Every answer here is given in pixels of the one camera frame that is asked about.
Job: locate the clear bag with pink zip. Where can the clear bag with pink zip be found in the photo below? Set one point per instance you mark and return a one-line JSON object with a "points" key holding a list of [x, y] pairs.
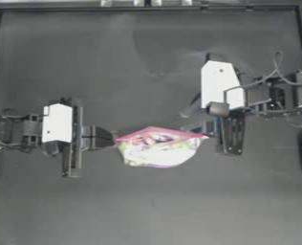
{"points": [[158, 156]]}

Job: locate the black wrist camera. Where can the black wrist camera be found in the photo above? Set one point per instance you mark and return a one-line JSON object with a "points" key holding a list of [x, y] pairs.
{"points": [[217, 109], [54, 148]]}

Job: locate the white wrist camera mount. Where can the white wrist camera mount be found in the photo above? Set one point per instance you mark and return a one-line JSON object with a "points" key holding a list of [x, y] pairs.
{"points": [[58, 122], [219, 83]]}

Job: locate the black table frame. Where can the black table frame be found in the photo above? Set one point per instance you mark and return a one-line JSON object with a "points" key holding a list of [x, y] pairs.
{"points": [[73, 7]]}

